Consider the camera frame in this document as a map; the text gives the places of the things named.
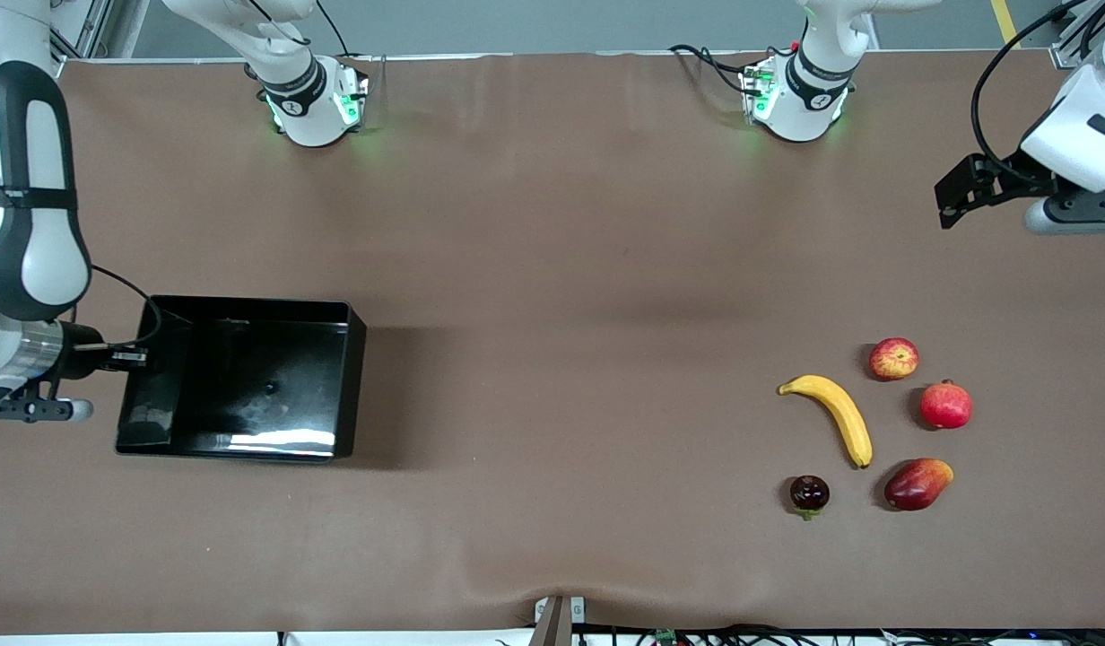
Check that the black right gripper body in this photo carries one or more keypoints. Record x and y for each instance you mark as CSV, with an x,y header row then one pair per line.
x,y
79,358

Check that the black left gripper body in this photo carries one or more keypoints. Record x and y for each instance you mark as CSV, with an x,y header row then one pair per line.
x,y
1004,173

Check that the black plastic box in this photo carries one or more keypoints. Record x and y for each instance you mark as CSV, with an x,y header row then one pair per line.
x,y
247,386

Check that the red yellow apple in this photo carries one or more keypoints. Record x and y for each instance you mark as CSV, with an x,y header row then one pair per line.
x,y
893,359

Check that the yellow banana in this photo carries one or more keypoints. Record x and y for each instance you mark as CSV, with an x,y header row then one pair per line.
x,y
839,408

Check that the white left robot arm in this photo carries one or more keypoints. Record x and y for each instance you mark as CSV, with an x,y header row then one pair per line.
x,y
813,99

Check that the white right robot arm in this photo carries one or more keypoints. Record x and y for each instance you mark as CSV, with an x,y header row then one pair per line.
x,y
32,224

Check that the red pomegranate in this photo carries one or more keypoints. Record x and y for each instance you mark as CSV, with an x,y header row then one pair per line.
x,y
947,406

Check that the red yellow mango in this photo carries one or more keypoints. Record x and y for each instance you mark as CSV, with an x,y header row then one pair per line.
x,y
916,484

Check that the dark purple mangosteen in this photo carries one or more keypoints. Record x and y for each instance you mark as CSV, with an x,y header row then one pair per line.
x,y
810,492

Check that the brown table mat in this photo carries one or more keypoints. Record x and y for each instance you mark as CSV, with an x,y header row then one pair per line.
x,y
561,359

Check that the aluminium frame profile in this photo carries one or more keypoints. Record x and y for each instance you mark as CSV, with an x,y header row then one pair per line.
x,y
1068,52
91,27

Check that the small metal clamp bracket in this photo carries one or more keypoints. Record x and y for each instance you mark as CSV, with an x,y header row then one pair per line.
x,y
557,615

